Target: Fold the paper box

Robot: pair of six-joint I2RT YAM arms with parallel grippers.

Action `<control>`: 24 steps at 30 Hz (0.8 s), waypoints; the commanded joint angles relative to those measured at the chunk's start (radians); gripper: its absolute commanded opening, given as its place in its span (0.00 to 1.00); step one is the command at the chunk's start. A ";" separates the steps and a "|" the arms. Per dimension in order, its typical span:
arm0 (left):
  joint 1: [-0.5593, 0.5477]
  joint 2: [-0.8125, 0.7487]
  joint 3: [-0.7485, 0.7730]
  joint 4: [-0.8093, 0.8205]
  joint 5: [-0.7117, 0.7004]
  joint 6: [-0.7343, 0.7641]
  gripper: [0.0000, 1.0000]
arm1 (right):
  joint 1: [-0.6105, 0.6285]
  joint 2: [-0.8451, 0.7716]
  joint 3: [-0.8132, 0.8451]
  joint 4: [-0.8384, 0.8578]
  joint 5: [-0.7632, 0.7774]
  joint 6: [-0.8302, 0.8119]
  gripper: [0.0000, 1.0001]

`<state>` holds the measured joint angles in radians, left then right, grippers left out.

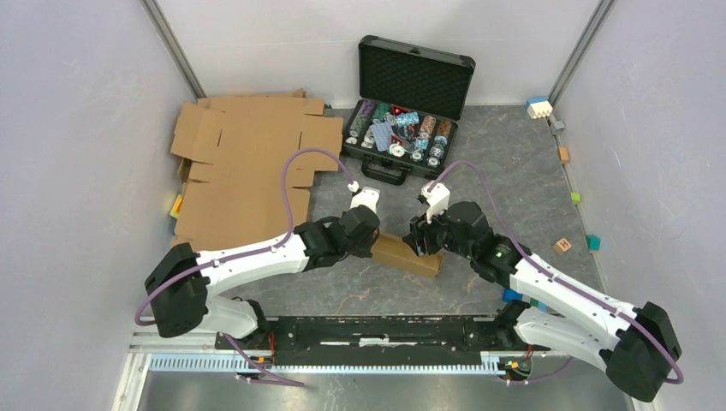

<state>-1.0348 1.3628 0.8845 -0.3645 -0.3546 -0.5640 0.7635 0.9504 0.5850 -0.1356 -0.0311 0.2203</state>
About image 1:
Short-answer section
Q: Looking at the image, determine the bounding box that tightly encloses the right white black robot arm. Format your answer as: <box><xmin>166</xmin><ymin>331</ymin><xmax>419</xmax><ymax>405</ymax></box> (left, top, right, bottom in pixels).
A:
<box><xmin>403</xmin><ymin>201</ymin><xmax>682</xmax><ymax>402</ymax></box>

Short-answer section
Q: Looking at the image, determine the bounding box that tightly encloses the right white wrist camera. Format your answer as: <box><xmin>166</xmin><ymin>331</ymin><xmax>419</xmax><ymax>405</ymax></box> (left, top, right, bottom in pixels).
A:
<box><xmin>420</xmin><ymin>182</ymin><xmax>450</xmax><ymax>223</ymax></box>

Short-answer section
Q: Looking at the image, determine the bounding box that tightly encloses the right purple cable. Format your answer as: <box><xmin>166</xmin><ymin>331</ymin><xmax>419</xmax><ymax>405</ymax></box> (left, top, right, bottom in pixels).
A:
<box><xmin>425</xmin><ymin>159</ymin><xmax>685</xmax><ymax>387</ymax></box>

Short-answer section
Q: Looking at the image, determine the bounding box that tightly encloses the yellow orange block at left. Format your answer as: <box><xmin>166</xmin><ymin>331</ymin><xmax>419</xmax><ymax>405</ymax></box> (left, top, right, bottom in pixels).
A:
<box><xmin>170</xmin><ymin>194</ymin><xmax>183</xmax><ymax>218</ymax></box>

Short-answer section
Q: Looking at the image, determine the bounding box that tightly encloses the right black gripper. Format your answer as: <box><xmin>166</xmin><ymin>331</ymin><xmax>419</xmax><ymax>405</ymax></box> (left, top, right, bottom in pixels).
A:
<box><xmin>401</xmin><ymin>201</ymin><xmax>474</xmax><ymax>260</ymax></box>

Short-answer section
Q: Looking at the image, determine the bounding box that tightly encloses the blue white toy block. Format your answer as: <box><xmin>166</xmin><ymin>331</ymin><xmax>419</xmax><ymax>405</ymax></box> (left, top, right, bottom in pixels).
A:
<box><xmin>526</xmin><ymin>97</ymin><xmax>553</xmax><ymax>119</ymax></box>

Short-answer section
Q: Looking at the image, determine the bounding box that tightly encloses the blue block near base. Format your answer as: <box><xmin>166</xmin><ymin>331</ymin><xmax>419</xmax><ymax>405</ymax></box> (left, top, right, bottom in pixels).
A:
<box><xmin>502</xmin><ymin>289</ymin><xmax>548</xmax><ymax>313</ymax></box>

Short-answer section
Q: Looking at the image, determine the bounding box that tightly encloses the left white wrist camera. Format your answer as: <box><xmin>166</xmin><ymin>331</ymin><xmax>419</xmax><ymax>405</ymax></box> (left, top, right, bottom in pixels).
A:
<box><xmin>348</xmin><ymin>181</ymin><xmax>380</xmax><ymax>214</ymax></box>

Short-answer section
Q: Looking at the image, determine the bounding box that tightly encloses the orange small block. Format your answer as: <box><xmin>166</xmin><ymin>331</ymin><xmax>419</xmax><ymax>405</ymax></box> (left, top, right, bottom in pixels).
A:
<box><xmin>557</xmin><ymin>147</ymin><xmax>570</xmax><ymax>165</ymax></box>

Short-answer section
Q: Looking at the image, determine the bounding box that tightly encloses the grey small block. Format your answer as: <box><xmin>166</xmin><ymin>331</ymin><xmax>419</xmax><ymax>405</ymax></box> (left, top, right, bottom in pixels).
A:
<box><xmin>548</xmin><ymin>120</ymin><xmax>565</xmax><ymax>135</ymax></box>

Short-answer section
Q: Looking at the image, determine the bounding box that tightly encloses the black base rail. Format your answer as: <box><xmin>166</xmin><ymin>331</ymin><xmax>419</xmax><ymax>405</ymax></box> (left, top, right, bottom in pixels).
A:
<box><xmin>238</xmin><ymin>315</ymin><xmax>529</xmax><ymax>366</ymax></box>

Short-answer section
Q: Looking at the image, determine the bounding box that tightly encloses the wooden letter H block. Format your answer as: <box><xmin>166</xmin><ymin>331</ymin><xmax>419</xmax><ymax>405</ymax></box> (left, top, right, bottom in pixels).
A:
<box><xmin>552</xmin><ymin>238</ymin><xmax>573</xmax><ymax>254</ymax></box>

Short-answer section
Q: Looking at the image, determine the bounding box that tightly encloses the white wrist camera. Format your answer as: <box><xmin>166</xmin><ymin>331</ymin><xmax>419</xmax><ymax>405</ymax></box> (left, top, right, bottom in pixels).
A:
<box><xmin>348</xmin><ymin>181</ymin><xmax>380</xmax><ymax>214</ymax></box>
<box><xmin>420</xmin><ymin>182</ymin><xmax>450</xmax><ymax>223</ymax></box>

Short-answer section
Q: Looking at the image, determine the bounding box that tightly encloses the black poker chip case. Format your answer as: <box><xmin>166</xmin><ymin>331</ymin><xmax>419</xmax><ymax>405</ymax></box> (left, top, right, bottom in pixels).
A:
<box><xmin>342</xmin><ymin>35</ymin><xmax>476</xmax><ymax>186</ymax></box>

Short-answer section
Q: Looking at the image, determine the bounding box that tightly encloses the stack of cardboard blanks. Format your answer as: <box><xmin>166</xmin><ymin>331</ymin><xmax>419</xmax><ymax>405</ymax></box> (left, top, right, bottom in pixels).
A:
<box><xmin>170</xmin><ymin>90</ymin><xmax>343</xmax><ymax>251</ymax></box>

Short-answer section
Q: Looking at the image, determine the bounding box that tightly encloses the lime green small block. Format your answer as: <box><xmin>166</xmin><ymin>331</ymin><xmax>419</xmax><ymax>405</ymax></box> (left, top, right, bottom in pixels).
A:
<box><xmin>570</xmin><ymin>192</ymin><xmax>581</xmax><ymax>206</ymax></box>

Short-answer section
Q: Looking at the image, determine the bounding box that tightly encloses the purple cable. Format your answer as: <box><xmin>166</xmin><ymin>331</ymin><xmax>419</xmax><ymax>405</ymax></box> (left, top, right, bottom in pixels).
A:
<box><xmin>425</xmin><ymin>159</ymin><xmax>685</xmax><ymax>387</ymax></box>
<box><xmin>134</xmin><ymin>148</ymin><xmax>360</xmax><ymax>388</ymax></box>

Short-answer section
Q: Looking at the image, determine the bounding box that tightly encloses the brown cardboard box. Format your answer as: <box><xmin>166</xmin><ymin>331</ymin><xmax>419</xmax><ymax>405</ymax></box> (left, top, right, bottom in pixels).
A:
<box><xmin>371</xmin><ymin>232</ymin><xmax>444</xmax><ymax>280</ymax></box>

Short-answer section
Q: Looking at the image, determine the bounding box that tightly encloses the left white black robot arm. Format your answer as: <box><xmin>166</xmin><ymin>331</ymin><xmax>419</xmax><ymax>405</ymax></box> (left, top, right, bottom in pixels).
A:
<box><xmin>144</xmin><ymin>205</ymin><xmax>380</xmax><ymax>349</ymax></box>

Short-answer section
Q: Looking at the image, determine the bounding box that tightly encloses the teal small block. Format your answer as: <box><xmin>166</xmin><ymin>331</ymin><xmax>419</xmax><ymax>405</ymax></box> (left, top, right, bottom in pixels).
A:
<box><xmin>586</xmin><ymin>234</ymin><xmax>601</xmax><ymax>253</ymax></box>

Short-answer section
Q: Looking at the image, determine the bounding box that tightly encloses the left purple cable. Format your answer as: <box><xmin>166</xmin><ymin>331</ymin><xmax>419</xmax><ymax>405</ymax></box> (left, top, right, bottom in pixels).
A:
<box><xmin>134</xmin><ymin>148</ymin><xmax>360</xmax><ymax>388</ymax></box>

